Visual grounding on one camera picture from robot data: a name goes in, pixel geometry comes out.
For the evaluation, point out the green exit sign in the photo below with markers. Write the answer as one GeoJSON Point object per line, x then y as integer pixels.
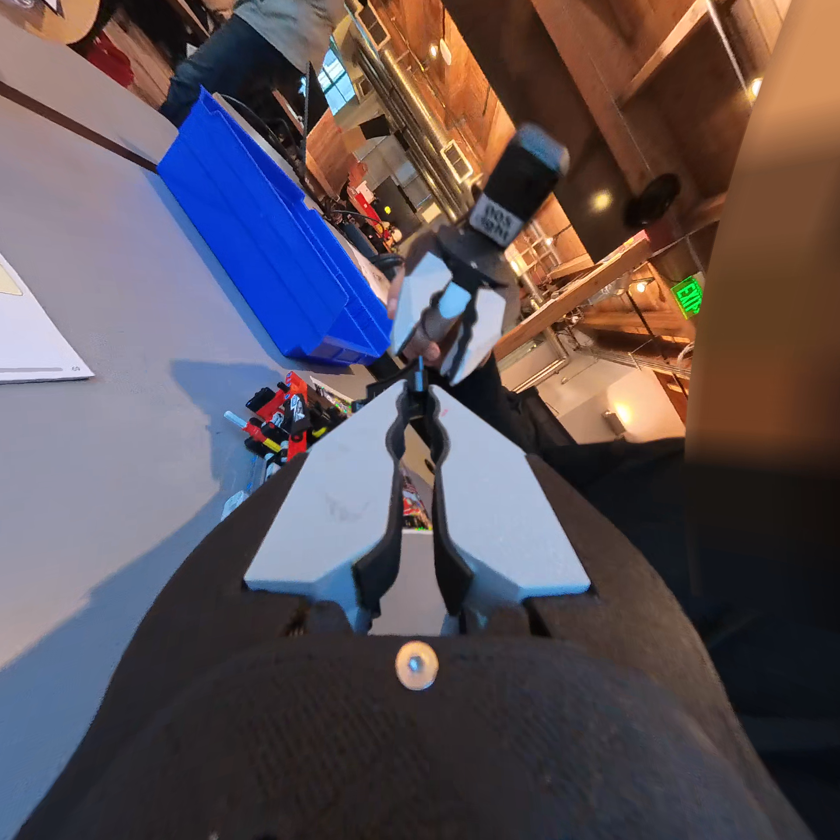
{"type": "Point", "coordinates": [688, 296]}

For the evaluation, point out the toy brick car model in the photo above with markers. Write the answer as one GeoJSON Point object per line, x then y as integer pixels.
{"type": "Point", "coordinates": [289, 407]}

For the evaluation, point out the open instruction booklet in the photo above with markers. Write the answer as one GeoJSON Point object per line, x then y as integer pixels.
{"type": "Point", "coordinates": [33, 341]}

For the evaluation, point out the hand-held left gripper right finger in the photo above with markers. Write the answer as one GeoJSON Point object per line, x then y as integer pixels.
{"type": "Point", "coordinates": [512, 525]}

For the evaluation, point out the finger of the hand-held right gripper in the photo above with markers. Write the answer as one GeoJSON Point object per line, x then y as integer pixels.
{"type": "Point", "coordinates": [417, 295]}
{"type": "Point", "coordinates": [485, 328]}

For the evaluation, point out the wall lamp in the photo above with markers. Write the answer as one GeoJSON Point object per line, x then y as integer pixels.
{"type": "Point", "coordinates": [617, 420]}

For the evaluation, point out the black curved brick panel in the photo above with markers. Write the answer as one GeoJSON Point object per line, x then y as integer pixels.
{"type": "Point", "coordinates": [415, 380]}

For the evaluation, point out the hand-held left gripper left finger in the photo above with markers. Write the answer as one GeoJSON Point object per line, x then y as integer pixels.
{"type": "Point", "coordinates": [321, 518]}

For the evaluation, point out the person's right hand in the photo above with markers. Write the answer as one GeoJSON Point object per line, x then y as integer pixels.
{"type": "Point", "coordinates": [430, 344]}

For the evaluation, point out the blue plastic bin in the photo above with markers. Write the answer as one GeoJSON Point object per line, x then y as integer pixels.
{"type": "Point", "coordinates": [262, 229]}

